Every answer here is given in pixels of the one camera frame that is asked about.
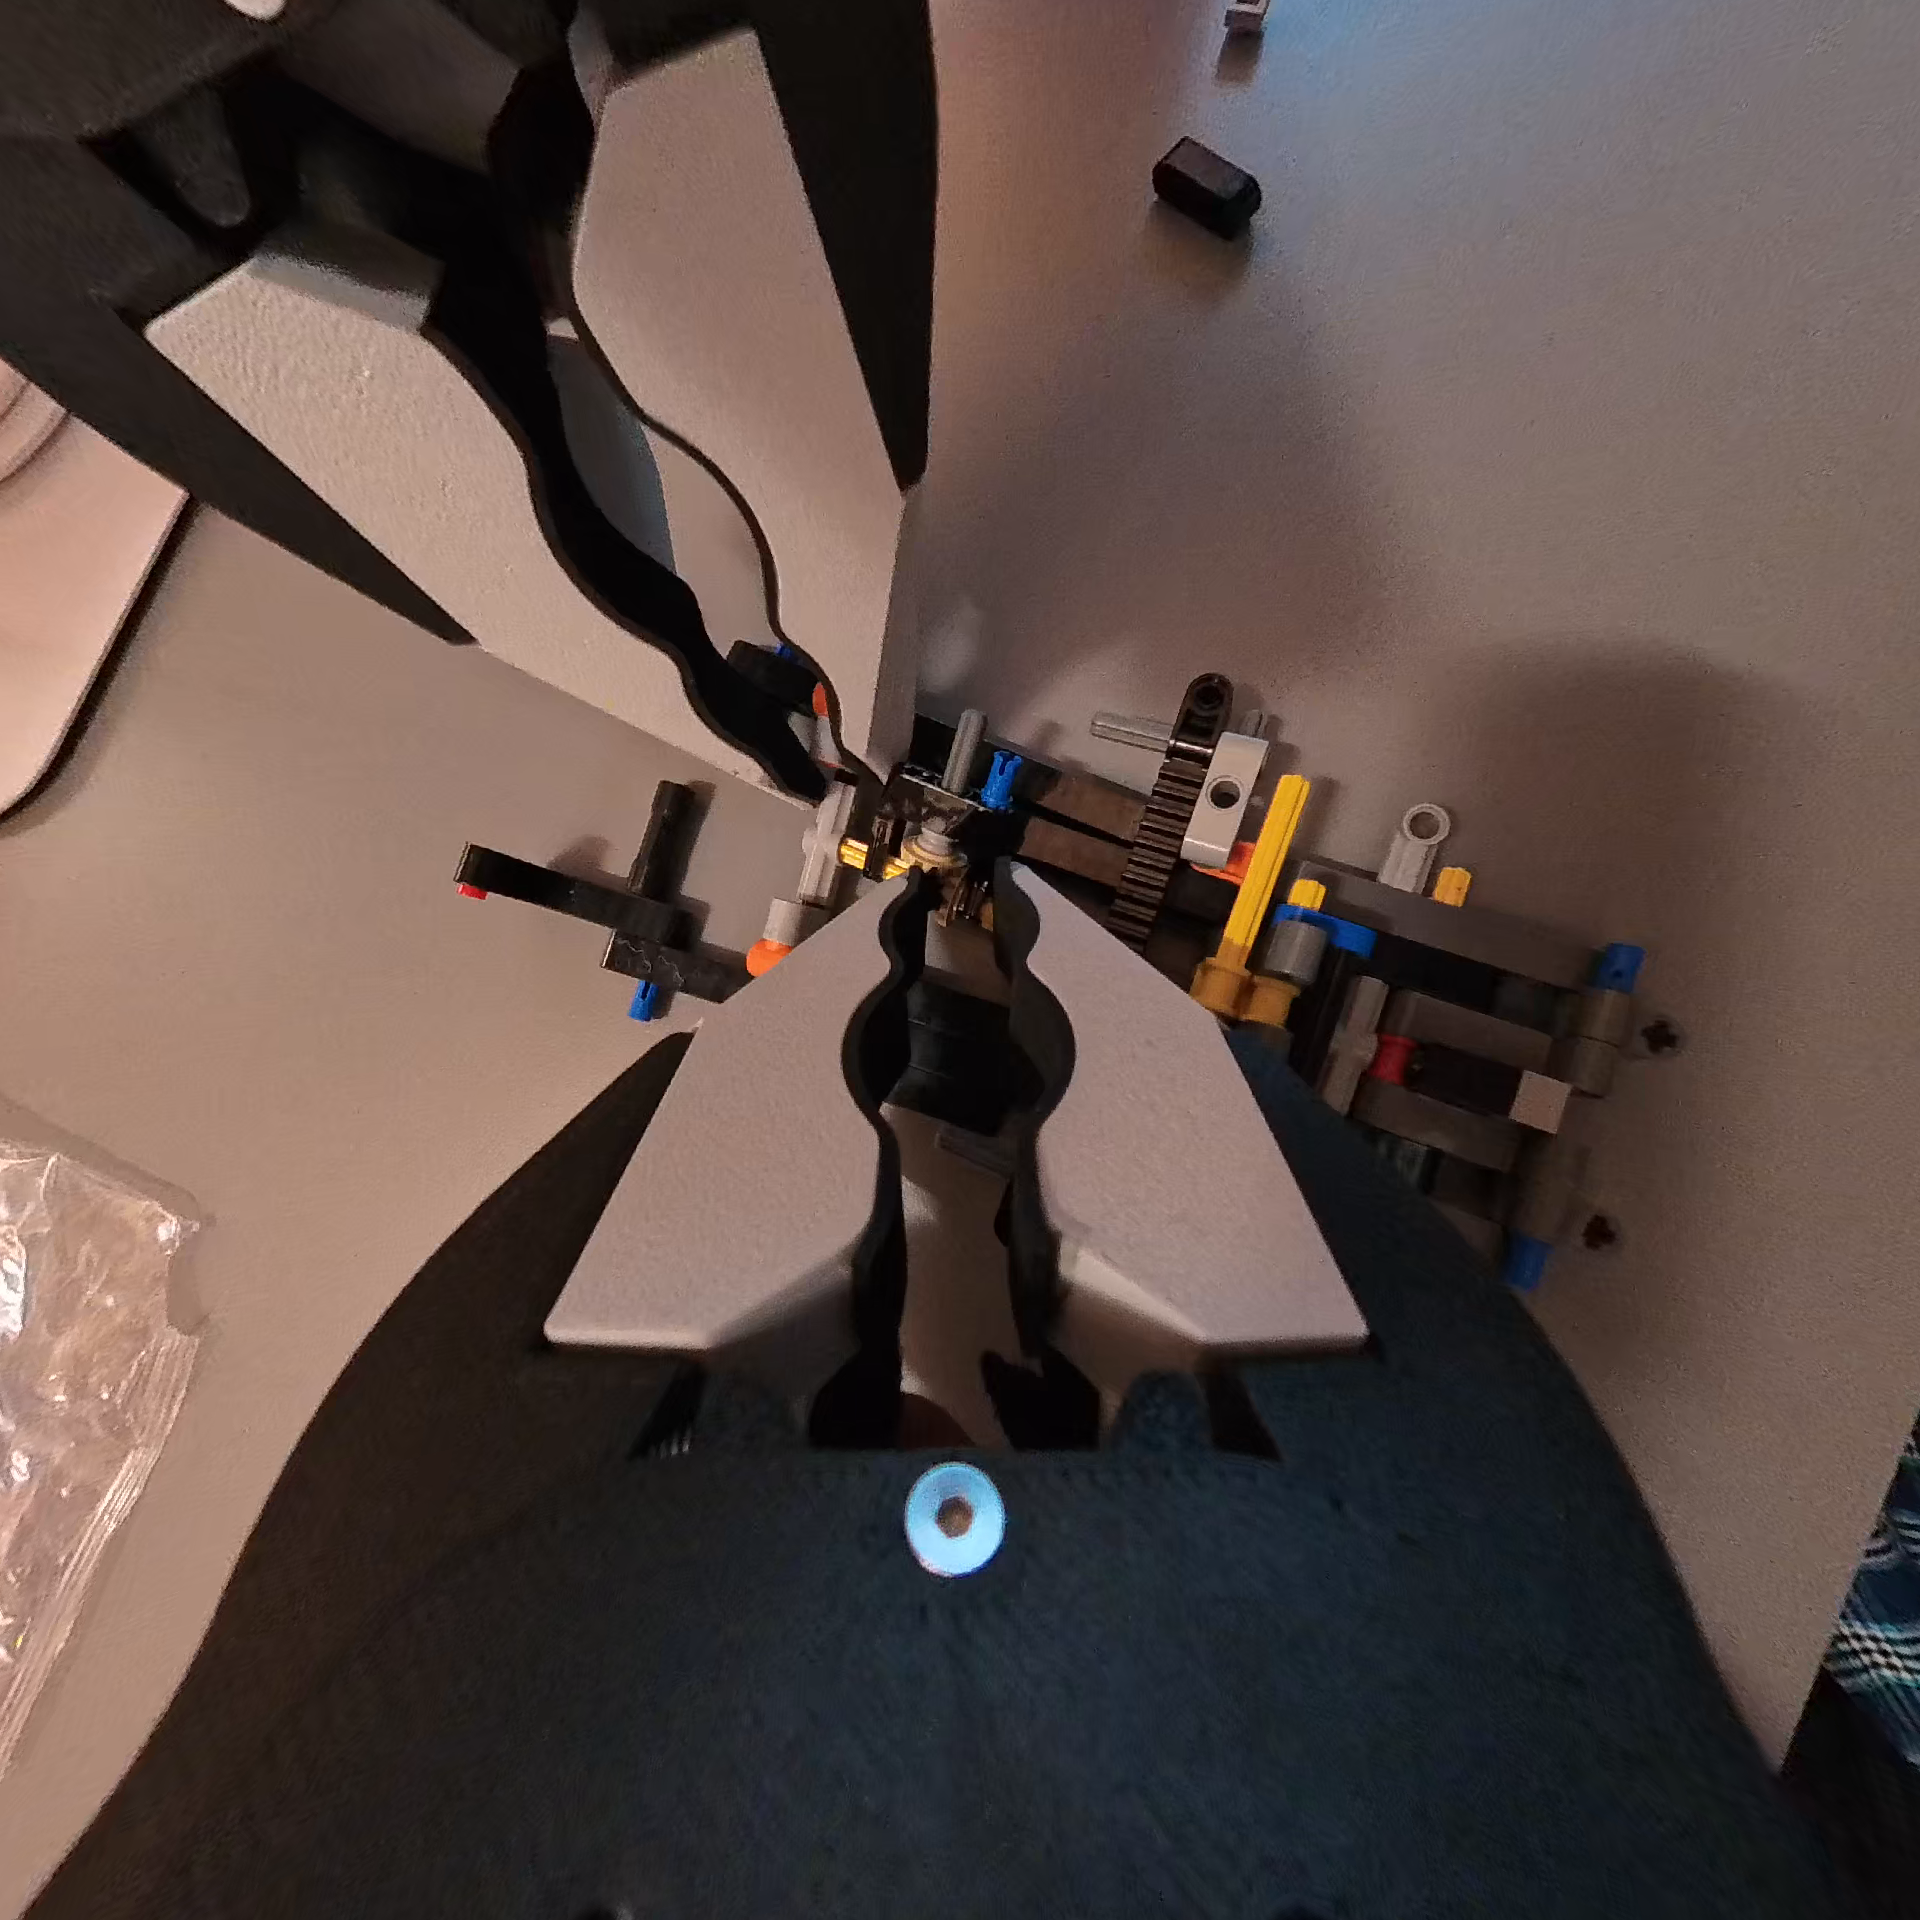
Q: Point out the person's plaid shirt torso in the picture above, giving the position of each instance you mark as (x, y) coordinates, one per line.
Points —
(1882, 1621)

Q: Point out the multicoloured lego assembly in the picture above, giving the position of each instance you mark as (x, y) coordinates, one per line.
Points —
(1440, 975)

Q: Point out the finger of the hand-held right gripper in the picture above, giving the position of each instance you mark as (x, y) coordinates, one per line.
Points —
(750, 301)
(346, 435)

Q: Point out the grey orange lego rod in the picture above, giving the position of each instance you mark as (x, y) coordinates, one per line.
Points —
(819, 863)

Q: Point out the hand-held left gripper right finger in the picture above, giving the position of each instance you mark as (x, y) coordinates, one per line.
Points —
(1185, 1201)

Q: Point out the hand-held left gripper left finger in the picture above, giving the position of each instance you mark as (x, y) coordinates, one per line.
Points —
(721, 1201)

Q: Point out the light grey lego piece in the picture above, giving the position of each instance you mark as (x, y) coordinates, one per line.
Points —
(1242, 15)

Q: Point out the black lego piece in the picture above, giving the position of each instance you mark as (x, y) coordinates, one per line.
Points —
(1205, 187)

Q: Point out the clear plastic bag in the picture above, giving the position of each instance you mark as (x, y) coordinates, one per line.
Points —
(76, 1350)

